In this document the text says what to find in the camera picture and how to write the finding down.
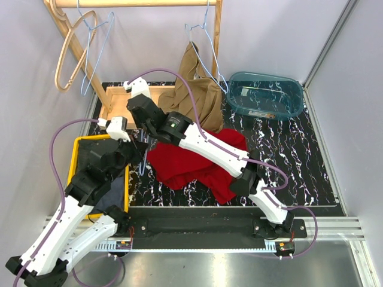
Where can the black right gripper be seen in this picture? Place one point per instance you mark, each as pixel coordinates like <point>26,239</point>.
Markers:
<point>137,122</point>

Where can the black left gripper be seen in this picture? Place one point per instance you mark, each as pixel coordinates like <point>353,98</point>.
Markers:
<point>137,147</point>

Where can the blue wire hanger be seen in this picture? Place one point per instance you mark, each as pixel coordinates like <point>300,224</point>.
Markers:
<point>142,165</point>
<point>203,38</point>
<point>92,29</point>

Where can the red cloth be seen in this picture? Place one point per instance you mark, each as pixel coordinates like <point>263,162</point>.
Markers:
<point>176,167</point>

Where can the tan brown skirt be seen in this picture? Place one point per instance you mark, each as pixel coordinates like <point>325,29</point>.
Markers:
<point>206,93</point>

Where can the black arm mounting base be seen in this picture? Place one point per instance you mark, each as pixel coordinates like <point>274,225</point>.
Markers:
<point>205,229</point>

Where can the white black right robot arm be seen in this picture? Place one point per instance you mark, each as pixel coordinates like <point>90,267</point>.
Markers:
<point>178,130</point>

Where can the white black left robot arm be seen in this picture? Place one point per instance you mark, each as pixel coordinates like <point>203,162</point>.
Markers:
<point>53,255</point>

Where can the dark grey folded clothes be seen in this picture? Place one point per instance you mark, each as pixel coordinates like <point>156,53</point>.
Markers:
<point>116,191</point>

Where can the yellow plastic crate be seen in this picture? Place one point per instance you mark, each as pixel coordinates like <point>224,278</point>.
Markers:
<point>74,165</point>

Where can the wooden clothes rack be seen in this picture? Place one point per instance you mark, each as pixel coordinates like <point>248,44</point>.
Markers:
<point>67,19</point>

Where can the teal plastic basin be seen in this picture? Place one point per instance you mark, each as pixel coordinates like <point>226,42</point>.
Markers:
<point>265,96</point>

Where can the black marble pattern mat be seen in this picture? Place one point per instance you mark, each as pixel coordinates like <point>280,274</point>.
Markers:
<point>290,145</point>

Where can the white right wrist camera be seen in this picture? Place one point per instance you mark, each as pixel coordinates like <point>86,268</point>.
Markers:
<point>137,87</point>

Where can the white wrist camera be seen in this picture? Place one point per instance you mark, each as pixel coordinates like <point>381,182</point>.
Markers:
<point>137,87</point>
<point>115,128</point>

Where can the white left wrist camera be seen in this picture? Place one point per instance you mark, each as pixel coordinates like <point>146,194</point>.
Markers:
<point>115,128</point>

